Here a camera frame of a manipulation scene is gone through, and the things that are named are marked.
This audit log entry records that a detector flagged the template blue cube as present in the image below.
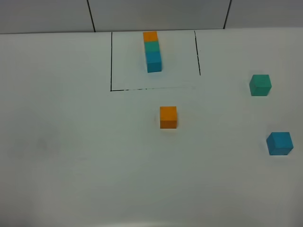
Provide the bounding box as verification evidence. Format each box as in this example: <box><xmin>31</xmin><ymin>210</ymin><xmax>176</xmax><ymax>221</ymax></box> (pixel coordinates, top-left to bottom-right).
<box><xmin>145</xmin><ymin>52</ymin><xmax>162</xmax><ymax>73</ymax></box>

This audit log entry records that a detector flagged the template orange cube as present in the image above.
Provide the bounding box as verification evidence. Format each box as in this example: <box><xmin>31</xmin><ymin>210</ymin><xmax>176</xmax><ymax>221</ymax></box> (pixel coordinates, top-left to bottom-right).
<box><xmin>143</xmin><ymin>31</ymin><xmax>158</xmax><ymax>43</ymax></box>

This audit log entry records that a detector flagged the template green cube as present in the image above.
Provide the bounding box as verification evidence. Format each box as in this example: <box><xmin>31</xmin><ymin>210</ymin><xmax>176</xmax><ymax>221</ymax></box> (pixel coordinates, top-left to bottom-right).
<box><xmin>144</xmin><ymin>41</ymin><xmax>160</xmax><ymax>53</ymax></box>

